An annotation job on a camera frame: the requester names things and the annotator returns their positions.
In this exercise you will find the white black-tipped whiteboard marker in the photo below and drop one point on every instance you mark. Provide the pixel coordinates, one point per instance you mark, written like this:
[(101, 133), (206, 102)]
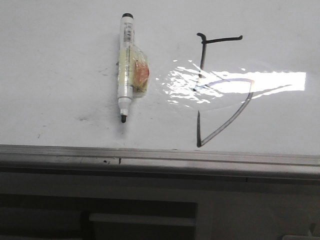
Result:
[(133, 68)]

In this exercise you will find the white glossy whiteboard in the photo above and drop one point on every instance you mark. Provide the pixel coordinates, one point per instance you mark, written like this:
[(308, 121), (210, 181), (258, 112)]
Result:
[(58, 74)]

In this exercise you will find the aluminium whiteboard frame rail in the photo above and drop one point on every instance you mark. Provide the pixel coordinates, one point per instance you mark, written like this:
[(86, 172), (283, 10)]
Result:
[(156, 163)]

